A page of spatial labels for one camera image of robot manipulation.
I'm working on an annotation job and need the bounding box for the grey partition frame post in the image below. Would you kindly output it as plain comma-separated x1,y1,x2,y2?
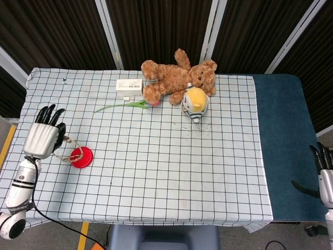
264,0,327,74
0,46,29,89
95,0,124,70
200,0,228,62

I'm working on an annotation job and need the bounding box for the small black floor object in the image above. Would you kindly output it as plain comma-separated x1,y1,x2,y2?
304,224,327,237

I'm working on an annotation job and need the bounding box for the black floor cable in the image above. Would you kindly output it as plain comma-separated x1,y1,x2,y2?
265,240,287,250

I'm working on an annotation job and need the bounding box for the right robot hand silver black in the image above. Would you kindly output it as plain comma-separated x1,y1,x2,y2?
290,142,333,206

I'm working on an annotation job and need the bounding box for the white cardboard box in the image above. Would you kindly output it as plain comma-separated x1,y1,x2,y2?
116,79,144,96

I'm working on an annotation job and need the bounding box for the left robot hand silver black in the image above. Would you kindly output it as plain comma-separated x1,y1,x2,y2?
22,104,67,159

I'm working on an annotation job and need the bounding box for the yellow striped plush toy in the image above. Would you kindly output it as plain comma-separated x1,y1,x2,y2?
181,82,210,123

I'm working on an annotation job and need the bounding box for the beige braided rope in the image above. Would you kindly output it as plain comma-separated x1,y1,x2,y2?
53,135,83,164

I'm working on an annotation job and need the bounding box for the yellow floor tape strip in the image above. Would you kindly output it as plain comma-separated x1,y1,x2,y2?
0,124,17,167
77,221,89,250

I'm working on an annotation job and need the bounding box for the white checkered tablecloth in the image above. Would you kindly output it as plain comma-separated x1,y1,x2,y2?
0,67,274,234

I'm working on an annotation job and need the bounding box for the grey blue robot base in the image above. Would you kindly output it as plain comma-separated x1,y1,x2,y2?
108,224,221,250

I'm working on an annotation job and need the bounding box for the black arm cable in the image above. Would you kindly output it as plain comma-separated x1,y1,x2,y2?
24,155,110,250

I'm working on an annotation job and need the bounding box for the dark slatted partition panel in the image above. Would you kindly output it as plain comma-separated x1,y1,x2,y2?
273,0,333,134
212,0,314,73
106,0,213,71
0,0,117,118

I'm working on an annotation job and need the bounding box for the artificial tulip green stem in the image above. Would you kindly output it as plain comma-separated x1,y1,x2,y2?
94,100,161,114

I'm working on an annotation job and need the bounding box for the brown teddy bear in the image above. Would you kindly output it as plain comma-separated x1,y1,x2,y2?
140,48,218,105

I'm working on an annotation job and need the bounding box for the dark blue table mat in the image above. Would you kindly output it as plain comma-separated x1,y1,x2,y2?
252,73,326,222

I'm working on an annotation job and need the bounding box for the red plastic plate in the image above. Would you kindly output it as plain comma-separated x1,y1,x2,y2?
70,146,94,169

